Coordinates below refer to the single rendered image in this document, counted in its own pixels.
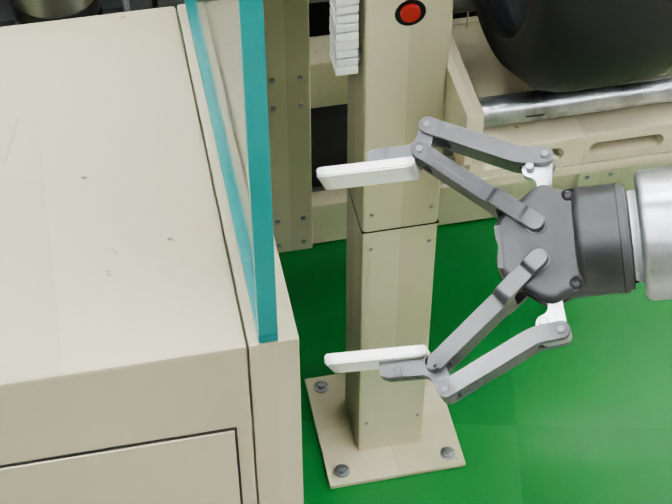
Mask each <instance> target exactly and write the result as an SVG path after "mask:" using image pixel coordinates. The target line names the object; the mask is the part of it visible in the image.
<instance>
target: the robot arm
mask: <svg viewBox="0 0 672 504"><path fill-rule="evenodd" d="M418 125H419V130H418V133H417V136H416V139H415V140H414V142H412V143H411V144H409V145H403V146H395V147H388V148H379V149H373V150H371V151H369V152H367V154H368V162H361V163H352V164H344V165H336V166H327V167H319V168H318V169H316V172H317V177H318V179H319V180H320V182H321V183H322V185H323V186H324V188H325V189H326V190H334V189H343V188H351V187H360V186H368V185H377V184H385V183H394V182H402V181H411V180H419V178H420V170H421V171H422V169H423V170H425V171H426V172H428V173H429V174H431V175H432V176H434V177H435V178H437V179H438V180H440V181H442V182H443V183H445V184H446V185H448V186H449V187H451V188H452V189H454V190H455V191H457V192H459V193H460V194H462V195H463V196H465V197H466V198H468V199H469V200H471V201H472V202H474V203H475V204H477V205H479V206H480V207H482V208H483V209H485V210H486V211H488V212H489V213H490V214H491V215H492V216H493V217H495V218H496V219H498V221H497V223H496V225H495V226H494V230H495V238H496V240H497V243H498V246H499V249H498V254H497V267H498V271H499V273H500V276H501V277H502V279H503V281H502V282H501V283H500V284H499V285H498V286H497V287H496V288H495V289H494V291H493V293H492V294H491V295H490V296H489V297H488V298H487V299H486V300H485V301H484V302H483V303H482V304H481V305H480V306H479V307H478V308H477V309H476V310H475V311H474V312H473V313H472V314H471V315H470V316H469V317H468V318H467V319H466V320H465V321H464V322H463V323H462V324H461V325H460V326H459V327H458V328H457V329H456V330H455V331H454V332H453V333H452V334H451V335H450V336H449V337H448V338H447V339H446V340H445V341H444V342H443V343H442V344H441V345H440V346H438V347H437V348H436V349H435V350H434V351H433V352H432V353H430V351H429V350H428V348H427V347H426V346H425V345H414V346H404V347H393V348H383V349H372V350H362V351H351V352H341V353H330V354H326V356H325V364H326V365H327V366H328V367H329V368H330V369H331V370H332V371H333V372H334V373H343V372H354V371H364V370H375V369H379V370H380V377H381V378H382V379H383V380H385V381H388V382H399V381H411V380H422V379H428V380H430V381H432V382H433V384H434V386H435V388H436V391H437V393H438V395H439V396H440V397H441V399H442V400H443V401H444V402H445V403H447V404H454V403H456V402H457V401H459V400H461V399H462V398H464V397H466V396H467V395H469V394H471V393H472V392H474V391H476V390H477V389H479V388H480V387H482V386H484V385H485V384H487V383H489V382H490V381H492V380H494V379H495V378H497V377H499V376H500V375H502V374H504V373H505V372H507V371H509V370H510V369H512V368H514V367H515V366H517V365H519V364H520V363H522V362H524V361H525V360H527V359H529V358H530V357H532V356H533V355H535V354H537V353H538V352H540V351H543V350H548V349H553V348H558V347H563V346H566V345H569V344H570V343H571V341H572V333H571V329H570V326H569V324H568V323H567V320H566V316H565V311H564V307H563V304H564V303H566V302H567V301H569V300H572V299H575V298H582V297H593V296H603V295H613V294H623V293H631V290H633V289H636V286H635V283H644V284H645V291H646V295H647V297H648V298H649V299H650V300H653V301H658V300H668V299H672V166H668V167H660V168H651V169H643V170H638V171H636V172H635V174H634V178H633V181H634V190H628V191H626V192H625V186H624V185H620V183H611V184H603V185H594V186H585V187H576V188H571V189H557V188H554V187H552V174H553V171H554V170H555V167H556V165H555V160H554V155H553V151H552V149H551V148H549V147H547V146H522V147H520V146H517V145H514V144H511V143H508V142H505V141H502V140H499V139H496V138H493V137H490V136H487V135H484V134H481V133H478V132H475V131H472V130H469V129H466V128H463V127H460V126H457V125H454V124H451V123H448V122H445V121H442V120H439V119H436V118H432V117H429V116H426V117H423V118H422V119H421V120H420V121H419V124H418ZM436 146H437V147H440V148H443V149H446V150H449V151H451V152H454V153H457V154H460V155H463V156H466V157H469V158H472V159H475V160H478V161H481V162H484V163H487V164H490V165H493V166H496V167H499V168H502V169H505V170H508V171H511V172H515V173H519V174H523V176H524V178H525V179H526V180H527V181H530V182H533V183H535V184H536V185H537V187H535V188H533V189H532V190H531V191H530V192H528V193H527V194H526V195H525V196H524V197H522V198H521V199H520V200H519V201H518V200H517V199H515V198H514V197H512V196H511V195H509V194H507V193H506V192H504V191H503V190H501V189H499V188H496V187H494V186H492V185H490V184H489V183H487V182H486V181H484V180H483V179H481V178H479V177H478V176H476V175H475V174H473V173H472V172H470V171H469V170H467V169H465V168H464V167H462V166H461V165H459V164H458V163H456V162H454V161H453V160H451V159H450V158H448V157H447V156H445V155H444V154H442V153H440V152H439V151H437V150H436V149H435V147H436ZM418 167H419V168H418ZM419 169H420V170H419ZM528 297H530V298H532V299H533V300H535V301H537V302H539V303H541V304H542V305H544V306H546V307H548V310H547V312H546V313H545V314H543V315H541V316H539V317H538V318H537V320H536V326H534V327H531V328H529V329H527V330H525V331H523V332H521V333H519V334H518V335H516V336H515V337H513V338H511V339H510V340H508V341H506V342H505V343H503V344H501V345H500V346H498V347H496V348H495V349H493V350H491V351H490V352H488V353H486V354H485V355H483V356H481V357H480V358H478V359H476V360H475V361H473V362H472V363H470V364H468V365H467V366H465V367H463V368H462V369H460V370H458V371H457V372H455V373H453V374H452V375H450V374H449V372H450V371H452V370H453V369H454V368H455V367H456V366H457V365H458V364H459V363H460V362H461V361H462V360H463V359H464V358H465V357H466V356H467V355H468V354H469V353H470V352H471V351H472V350H473V349H474V348H475V347H476V346H477V345H478V344H479V343H480V342H481V341H482V340H483V339H484V338H485V337H486V336H487V335H488V334H489V333H490V332H491V331H492V330H493V329H494V328H495V327H496V326H497V325H498V324H499V323H500V322H501V321H502V320H503V319H504V318H505V317H506V316H507V315H509V314H511V313H513V312H514V311H515V310H516V309H517V308H518V307H519V306H520V305H521V304H522V303H523V302H524V301H525V300H526V299H527V298H528Z"/></svg>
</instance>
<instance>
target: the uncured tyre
mask: <svg viewBox="0 0 672 504"><path fill-rule="evenodd" d="M473 3H474V6H475V10H476V13H477V16H478V19H479V22H480V25H481V28H482V30H483V33H484V35H485V37H486V40H487V42H488V44H489V46H490V48H491V50H492V51H493V53H494V55H495V56H496V58H497V59H498V60H499V62H500V63H501V64H502V65H503V66H504V67H505V68H507V69H508V70H509V71H511V72H512V73H513V74H515V75H516V76H517V77H519V78H520V79H521V80H523V81H524V82H525V83H527V84H528V85H529V86H531V87H532V88H534V89H537V90H543V91H549V92H556V93H566V92H573V91H581V90H588V89H596V88H603V87H610V86H618V85H625V84H633V83H640V82H647V81H655V80H662V79H668V78H671V77H672V0H473Z"/></svg>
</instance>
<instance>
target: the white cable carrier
mask: <svg viewBox="0 0 672 504"><path fill-rule="evenodd" d="M358 3H359V0H330V2H329V4H330V8H329V13H330V16H329V22H330V24H329V31H330V51H329V56H330V58H331V61H332V65H333V68H334V71H335V75H336V76H340V75H348V74H356V73H358V61H359V60H361V56H362V53H361V50H360V47H359V40H358V38H359V32H358V29H359V23H358V20H359V15H358V10H359V5H358Z"/></svg>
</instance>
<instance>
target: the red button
mask: <svg viewBox="0 0 672 504"><path fill-rule="evenodd" d="M420 15H421V10H420V7H419V6H418V5H417V4H414V3H410V4H407V5H405V6H403V7H402V9H401V10H400V16H401V19H402V20H403V21H405V22H414V21H416V20H417V19H418V18H419V17H420Z"/></svg>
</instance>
